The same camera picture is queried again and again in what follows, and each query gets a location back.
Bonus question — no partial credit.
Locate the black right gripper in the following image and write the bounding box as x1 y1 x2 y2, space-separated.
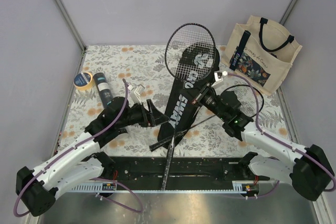
178 81 227 121

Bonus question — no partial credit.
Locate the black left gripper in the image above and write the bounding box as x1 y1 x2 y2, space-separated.
117 99 170 129

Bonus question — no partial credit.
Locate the black Crossway racket cover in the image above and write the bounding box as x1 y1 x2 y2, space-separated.
157 49 220 149

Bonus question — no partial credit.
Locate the black badminton racket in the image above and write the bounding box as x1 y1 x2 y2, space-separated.
149 84 248 152
160 22 216 190

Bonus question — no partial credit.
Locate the black Boka shuttlecock tube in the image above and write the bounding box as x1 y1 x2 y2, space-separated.
93 72 113 109

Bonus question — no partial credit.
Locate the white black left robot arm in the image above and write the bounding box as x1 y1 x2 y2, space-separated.
13 97 169 217

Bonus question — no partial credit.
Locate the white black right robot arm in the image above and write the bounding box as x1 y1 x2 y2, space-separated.
181 85 335 201

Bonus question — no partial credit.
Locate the floral patterned table mat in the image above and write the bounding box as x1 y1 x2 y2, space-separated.
57 45 291 157

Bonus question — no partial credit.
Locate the cream canvas tote bag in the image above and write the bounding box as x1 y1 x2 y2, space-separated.
222 16 302 95

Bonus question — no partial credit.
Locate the yellow masking tape roll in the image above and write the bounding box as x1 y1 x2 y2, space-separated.
73 72 93 91

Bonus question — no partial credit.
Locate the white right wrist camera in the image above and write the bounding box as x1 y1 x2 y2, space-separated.
211 71 228 89

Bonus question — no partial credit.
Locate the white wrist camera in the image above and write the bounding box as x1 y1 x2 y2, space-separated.
128 84 145 104
211 71 228 89

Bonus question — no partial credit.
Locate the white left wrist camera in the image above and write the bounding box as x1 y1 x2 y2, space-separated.
128 84 145 104

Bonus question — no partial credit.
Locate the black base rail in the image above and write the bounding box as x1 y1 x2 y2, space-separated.
51 153 271 198

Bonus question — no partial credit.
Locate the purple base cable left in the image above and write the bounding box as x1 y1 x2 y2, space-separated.
89 178 144 213

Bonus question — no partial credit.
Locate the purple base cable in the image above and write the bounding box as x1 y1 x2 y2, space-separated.
246 173 280 200
89 178 144 213

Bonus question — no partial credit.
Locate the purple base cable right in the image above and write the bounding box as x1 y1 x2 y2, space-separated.
246 173 280 200

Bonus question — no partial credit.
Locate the aluminium frame post left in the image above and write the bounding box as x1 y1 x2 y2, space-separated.
53 0 87 51

